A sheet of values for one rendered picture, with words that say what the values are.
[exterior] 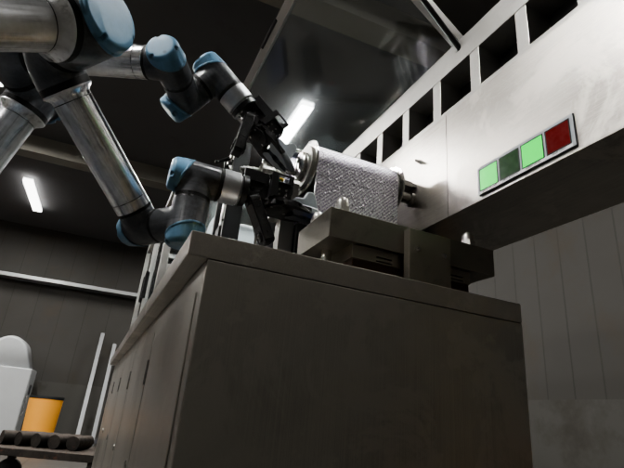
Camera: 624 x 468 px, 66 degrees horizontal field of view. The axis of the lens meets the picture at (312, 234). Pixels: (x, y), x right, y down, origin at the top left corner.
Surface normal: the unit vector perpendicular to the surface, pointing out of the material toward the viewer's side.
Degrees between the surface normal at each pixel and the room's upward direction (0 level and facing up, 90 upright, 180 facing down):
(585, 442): 90
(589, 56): 90
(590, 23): 90
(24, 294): 90
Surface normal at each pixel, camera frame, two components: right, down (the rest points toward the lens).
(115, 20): 0.92, -0.15
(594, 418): -0.92, -0.21
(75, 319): 0.39, -0.31
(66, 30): 0.32, 0.44
